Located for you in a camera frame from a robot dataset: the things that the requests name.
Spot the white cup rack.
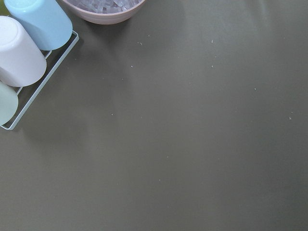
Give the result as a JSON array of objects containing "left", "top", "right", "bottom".
[{"left": 1, "top": 31, "right": 79, "bottom": 130}]

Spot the pink bowl with ice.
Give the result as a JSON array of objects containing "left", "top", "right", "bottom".
[{"left": 62, "top": 0, "right": 145, "bottom": 25}]

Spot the white cup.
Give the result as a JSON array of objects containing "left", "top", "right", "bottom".
[{"left": 0, "top": 16, "right": 47, "bottom": 87}]

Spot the pale green cup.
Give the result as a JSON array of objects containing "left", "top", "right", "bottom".
[{"left": 0, "top": 82, "right": 18, "bottom": 125}]

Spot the light blue cup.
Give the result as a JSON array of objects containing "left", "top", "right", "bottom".
[{"left": 4, "top": 0, "right": 73, "bottom": 51}]

